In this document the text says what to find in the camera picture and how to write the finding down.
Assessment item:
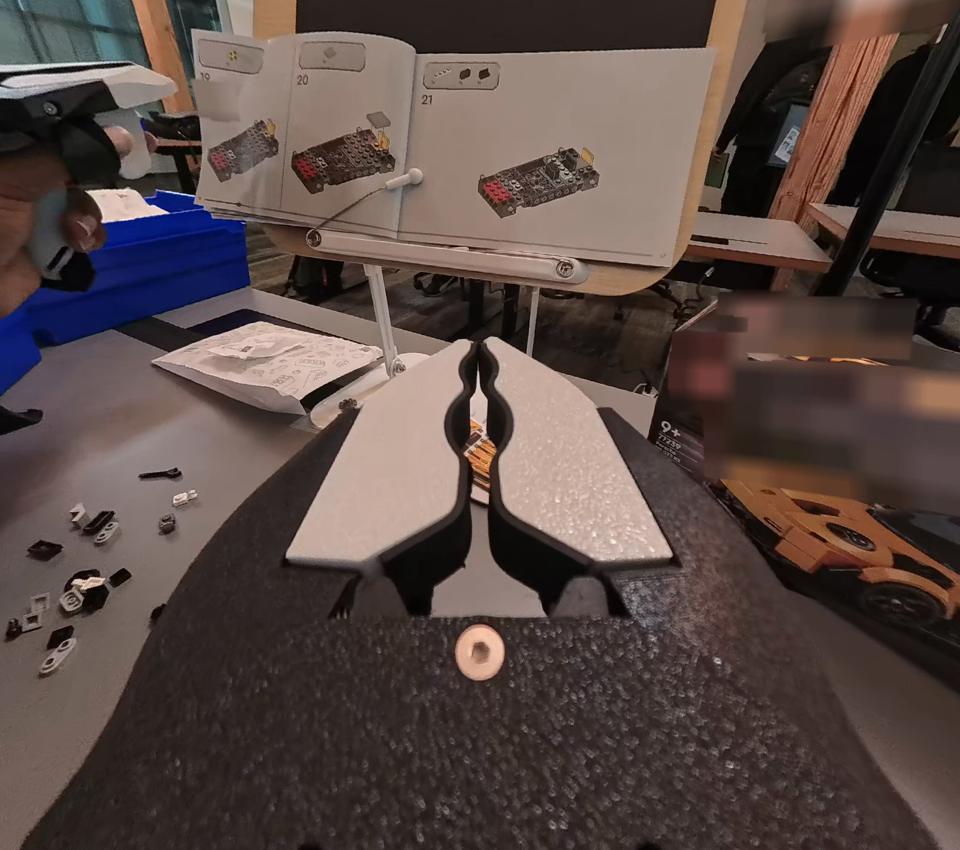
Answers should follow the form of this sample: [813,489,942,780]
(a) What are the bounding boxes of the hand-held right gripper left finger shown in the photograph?
[285,340,481,615]

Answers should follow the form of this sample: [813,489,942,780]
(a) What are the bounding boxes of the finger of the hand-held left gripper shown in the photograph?
[0,62,153,89]
[0,77,180,113]

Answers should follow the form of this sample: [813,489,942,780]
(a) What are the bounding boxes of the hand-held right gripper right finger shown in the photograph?
[478,338,675,615]

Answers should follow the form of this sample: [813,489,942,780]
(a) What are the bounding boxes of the toy instruction booklet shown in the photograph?
[193,32,717,267]

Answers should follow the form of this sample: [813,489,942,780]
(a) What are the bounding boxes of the grey desk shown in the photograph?
[0,287,960,850]

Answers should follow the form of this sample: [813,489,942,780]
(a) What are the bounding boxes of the grey-topped office desk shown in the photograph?
[806,203,960,258]
[686,212,834,273]

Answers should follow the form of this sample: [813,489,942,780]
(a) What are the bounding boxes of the person's left hand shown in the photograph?
[0,126,160,320]

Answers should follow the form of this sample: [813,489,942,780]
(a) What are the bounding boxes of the white paper sheets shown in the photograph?
[88,188,170,222]

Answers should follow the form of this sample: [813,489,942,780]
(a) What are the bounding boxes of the yellow sticker sheet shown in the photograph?
[466,418,501,504]

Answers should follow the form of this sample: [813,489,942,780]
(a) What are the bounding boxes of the blue plastic bin, far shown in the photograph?
[26,190,252,347]

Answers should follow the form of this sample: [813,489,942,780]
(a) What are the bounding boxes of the white printed paper bag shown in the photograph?
[152,321,385,416]

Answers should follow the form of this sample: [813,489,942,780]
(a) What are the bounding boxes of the black toy set box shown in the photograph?
[648,340,960,686]

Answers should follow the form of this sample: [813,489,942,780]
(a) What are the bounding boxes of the scattered small toy bricks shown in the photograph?
[3,466,205,677]

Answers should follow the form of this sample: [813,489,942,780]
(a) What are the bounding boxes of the black metal pole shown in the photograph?
[817,17,960,296]

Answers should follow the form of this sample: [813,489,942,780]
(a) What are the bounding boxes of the wooden post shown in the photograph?
[768,32,900,221]
[97,0,198,116]

